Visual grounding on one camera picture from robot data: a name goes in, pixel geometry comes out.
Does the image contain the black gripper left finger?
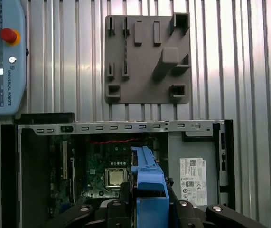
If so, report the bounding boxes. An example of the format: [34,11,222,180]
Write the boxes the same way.
[46,181,135,228]

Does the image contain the gray power supply unit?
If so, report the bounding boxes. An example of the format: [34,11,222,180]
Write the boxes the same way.
[168,132,219,207]

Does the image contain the silver CPU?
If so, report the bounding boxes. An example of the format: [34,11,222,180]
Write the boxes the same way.
[108,170,124,186]

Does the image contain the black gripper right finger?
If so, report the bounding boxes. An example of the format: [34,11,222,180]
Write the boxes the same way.
[168,176,269,228]

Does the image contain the black PC case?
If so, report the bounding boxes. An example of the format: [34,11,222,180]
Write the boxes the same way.
[0,112,235,228]

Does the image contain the beige expansion slot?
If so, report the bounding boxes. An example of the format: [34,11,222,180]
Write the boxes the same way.
[62,140,69,181]

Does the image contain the gray parts rack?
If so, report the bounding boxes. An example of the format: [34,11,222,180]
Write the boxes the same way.
[104,12,192,105]

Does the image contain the hard disk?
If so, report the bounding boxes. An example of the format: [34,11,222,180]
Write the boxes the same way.
[130,145,172,228]

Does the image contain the red twisted wire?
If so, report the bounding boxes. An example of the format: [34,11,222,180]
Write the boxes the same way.
[87,137,142,145]

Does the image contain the CPU socket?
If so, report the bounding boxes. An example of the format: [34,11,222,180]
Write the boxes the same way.
[103,166,126,192]

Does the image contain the green motherboard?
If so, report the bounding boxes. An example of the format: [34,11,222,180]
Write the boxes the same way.
[48,134,169,209]

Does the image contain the pale blue teach pendant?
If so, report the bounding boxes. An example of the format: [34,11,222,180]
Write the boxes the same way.
[0,0,28,117]

